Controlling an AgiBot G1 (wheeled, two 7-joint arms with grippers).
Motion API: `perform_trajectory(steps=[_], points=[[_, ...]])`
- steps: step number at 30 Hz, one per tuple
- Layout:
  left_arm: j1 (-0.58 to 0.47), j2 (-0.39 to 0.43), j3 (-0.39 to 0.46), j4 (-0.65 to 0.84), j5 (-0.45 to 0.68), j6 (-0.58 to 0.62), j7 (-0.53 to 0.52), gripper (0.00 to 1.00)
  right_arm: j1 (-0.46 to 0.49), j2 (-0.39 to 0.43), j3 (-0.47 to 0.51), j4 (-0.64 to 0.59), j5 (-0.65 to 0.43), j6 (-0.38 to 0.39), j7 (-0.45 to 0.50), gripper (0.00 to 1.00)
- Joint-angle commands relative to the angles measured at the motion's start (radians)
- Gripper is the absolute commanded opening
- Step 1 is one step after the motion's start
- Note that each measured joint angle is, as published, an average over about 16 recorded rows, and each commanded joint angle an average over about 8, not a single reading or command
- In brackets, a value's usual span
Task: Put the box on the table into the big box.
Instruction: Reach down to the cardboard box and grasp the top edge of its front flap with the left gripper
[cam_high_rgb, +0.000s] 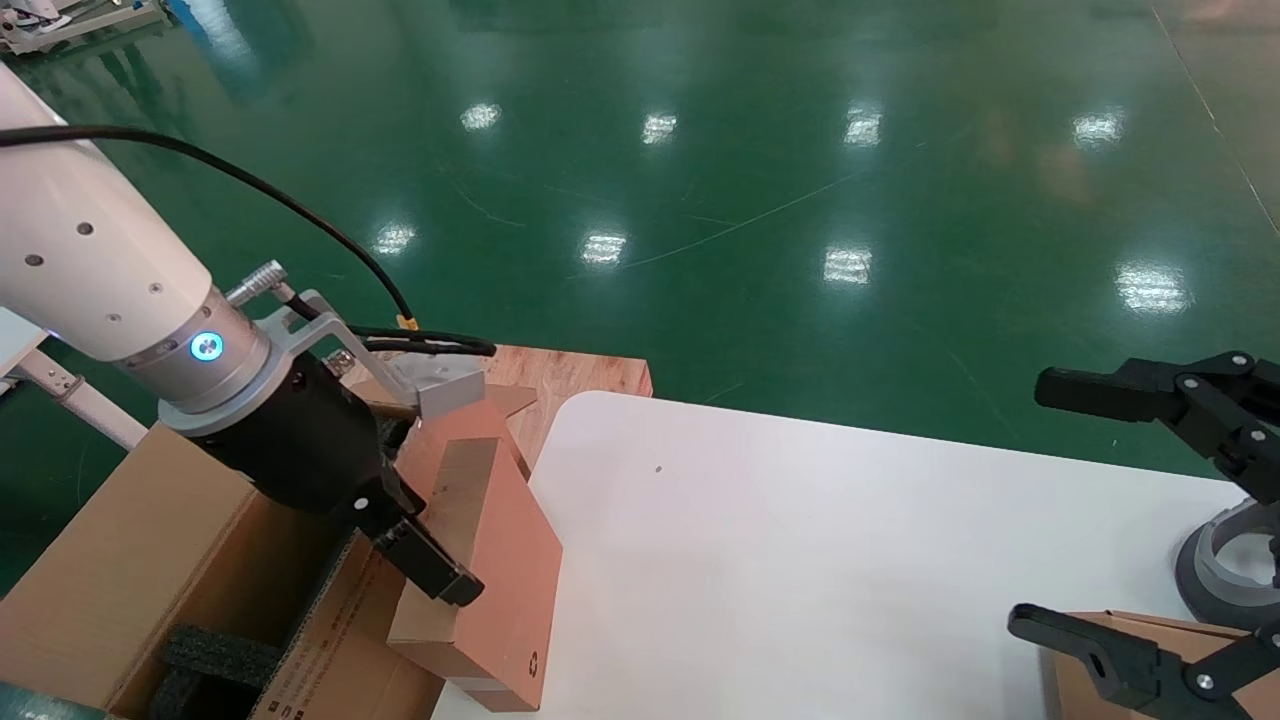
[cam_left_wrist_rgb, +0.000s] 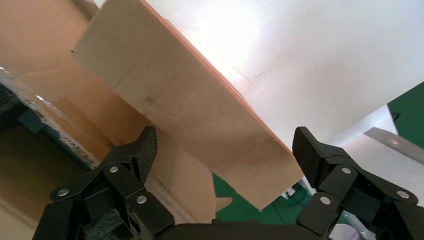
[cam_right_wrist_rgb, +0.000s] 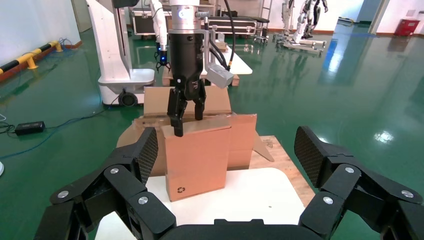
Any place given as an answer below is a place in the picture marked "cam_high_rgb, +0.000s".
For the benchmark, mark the big open cardboard box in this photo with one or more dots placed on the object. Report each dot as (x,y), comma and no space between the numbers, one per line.
(90,580)

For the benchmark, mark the black foam insert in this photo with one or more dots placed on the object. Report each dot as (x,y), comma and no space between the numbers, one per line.
(215,650)

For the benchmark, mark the small cardboard box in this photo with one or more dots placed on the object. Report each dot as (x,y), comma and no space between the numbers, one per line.
(500,560)

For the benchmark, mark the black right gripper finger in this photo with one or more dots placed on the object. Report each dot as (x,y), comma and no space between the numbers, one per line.
(1120,665)
(1100,390)

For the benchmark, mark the white background equipment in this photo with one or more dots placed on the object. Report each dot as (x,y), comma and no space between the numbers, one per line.
(60,25)

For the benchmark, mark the brown cardboard box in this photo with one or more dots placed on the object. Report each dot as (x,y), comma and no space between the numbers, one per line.
(1062,695)

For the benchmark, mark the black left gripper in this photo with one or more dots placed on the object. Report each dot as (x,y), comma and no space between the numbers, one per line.
(310,440)

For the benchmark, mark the wooden pallet board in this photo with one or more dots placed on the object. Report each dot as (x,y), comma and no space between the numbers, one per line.
(580,375)

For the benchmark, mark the grey metal wrist camera mount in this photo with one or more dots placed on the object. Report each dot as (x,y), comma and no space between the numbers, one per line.
(445,385)

